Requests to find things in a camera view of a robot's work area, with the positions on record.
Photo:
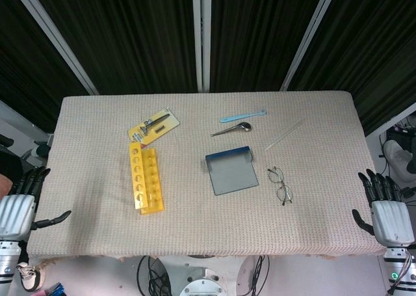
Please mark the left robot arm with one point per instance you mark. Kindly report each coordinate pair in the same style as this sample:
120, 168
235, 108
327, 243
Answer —
8, 260

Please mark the yellow test tube rack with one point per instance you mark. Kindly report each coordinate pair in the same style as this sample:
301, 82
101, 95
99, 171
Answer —
148, 182

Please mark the white black sneaker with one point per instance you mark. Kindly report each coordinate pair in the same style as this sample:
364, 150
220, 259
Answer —
31, 278

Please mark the blue striped packet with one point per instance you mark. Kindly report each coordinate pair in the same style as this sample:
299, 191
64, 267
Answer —
55, 290

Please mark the white shoe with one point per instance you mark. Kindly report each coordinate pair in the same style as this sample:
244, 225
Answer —
396, 153

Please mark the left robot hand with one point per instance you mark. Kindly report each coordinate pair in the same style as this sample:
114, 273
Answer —
14, 211

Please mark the beige woven tablecloth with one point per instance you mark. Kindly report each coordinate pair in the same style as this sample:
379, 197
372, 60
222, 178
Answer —
97, 179

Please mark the wire-frame eyeglasses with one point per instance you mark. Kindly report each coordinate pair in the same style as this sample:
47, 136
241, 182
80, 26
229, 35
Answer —
287, 192

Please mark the white frame post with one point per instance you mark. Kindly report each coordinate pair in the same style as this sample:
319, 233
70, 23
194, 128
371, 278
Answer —
53, 35
308, 39
201, 35

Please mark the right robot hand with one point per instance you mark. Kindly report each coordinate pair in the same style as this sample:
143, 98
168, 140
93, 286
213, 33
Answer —
391, 221

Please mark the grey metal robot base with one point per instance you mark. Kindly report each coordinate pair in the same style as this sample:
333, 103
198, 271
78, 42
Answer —
203, 276

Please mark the clear plastic straw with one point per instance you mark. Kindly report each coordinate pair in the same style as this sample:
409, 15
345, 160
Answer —
284, 135

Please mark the yellow wrench blister pack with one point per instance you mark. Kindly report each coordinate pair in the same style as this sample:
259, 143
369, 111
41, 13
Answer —
156, 125

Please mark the light blue plastic toothbrush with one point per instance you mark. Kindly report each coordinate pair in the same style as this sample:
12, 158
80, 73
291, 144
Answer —
240, 116

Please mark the metal spoon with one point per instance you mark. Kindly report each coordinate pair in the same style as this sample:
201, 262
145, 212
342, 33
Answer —
243, 126

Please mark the blue glasses case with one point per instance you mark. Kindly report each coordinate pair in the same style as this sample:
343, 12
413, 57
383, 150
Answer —
232, 174

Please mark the black curtain panel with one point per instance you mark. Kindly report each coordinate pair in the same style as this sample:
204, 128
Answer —
373, 48
19, 65
130, 32
260, 32

